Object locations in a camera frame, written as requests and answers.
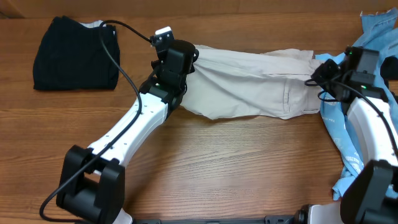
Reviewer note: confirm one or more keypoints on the dark garment at right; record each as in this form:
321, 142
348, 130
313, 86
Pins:
389, 68

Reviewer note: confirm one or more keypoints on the beige shorts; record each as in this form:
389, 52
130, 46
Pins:
230, 84

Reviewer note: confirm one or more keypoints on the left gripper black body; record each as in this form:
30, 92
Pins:
156, 65

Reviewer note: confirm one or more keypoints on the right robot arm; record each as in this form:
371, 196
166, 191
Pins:
358, 115

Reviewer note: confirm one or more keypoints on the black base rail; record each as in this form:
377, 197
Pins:
270, 219

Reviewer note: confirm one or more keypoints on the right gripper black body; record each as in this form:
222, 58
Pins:
327, 72

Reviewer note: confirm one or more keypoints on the blue denim jeans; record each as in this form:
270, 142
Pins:
379, 34

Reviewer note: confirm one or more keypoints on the light blue printed t-shirt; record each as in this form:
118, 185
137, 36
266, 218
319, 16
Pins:
343, 134

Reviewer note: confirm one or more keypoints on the white folded garment under black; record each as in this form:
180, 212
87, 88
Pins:
92, 24

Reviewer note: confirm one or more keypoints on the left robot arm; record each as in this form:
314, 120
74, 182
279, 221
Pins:
92, 183

